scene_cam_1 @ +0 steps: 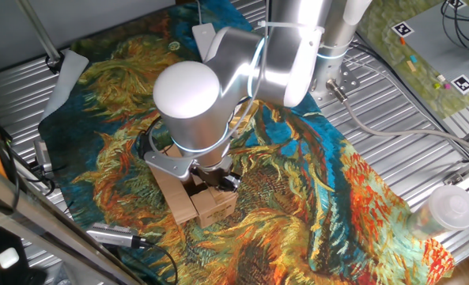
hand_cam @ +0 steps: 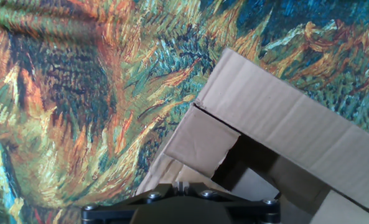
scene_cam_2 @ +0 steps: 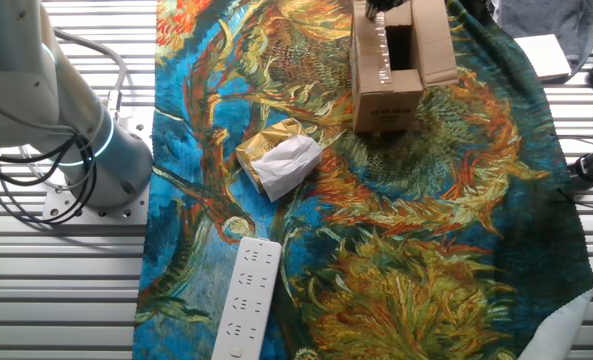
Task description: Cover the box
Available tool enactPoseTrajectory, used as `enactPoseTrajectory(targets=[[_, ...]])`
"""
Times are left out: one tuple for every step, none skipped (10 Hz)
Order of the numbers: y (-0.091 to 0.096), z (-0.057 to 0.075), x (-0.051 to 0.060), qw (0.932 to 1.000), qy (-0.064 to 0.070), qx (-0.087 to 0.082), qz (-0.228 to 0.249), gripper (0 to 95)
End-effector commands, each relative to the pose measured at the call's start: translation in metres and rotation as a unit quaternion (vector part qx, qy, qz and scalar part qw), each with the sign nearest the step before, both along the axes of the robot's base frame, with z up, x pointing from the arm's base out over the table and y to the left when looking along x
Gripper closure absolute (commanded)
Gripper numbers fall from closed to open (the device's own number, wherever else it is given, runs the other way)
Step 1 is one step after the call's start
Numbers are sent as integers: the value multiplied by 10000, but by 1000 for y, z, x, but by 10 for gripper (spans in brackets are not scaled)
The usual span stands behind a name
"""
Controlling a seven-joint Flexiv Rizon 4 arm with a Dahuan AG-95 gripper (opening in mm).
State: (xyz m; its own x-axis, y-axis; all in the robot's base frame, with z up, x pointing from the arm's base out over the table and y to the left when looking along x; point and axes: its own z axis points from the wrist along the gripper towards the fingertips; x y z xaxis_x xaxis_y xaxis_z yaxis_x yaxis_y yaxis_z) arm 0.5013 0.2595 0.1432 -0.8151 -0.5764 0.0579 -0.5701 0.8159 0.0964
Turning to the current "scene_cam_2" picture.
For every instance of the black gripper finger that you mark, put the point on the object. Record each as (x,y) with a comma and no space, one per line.
(392,4)
(374,7)

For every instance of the large cardboard box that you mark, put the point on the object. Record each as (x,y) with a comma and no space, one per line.
(391,100)

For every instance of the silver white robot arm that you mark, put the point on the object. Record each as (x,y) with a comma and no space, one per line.
(101,150)

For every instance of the white flat box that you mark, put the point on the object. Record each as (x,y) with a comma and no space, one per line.
(546,55)

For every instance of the dark grey cloth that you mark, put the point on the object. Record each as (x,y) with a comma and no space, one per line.
(551,17)

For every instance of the gold tissue pack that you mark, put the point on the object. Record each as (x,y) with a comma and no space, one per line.
(281,165)

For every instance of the sunflower painting tablecloth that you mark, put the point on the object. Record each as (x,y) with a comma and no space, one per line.
(376,225)

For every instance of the white power strip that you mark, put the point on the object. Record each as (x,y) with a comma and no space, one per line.
(248,300)

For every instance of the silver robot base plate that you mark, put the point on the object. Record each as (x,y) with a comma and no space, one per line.
(66,206)

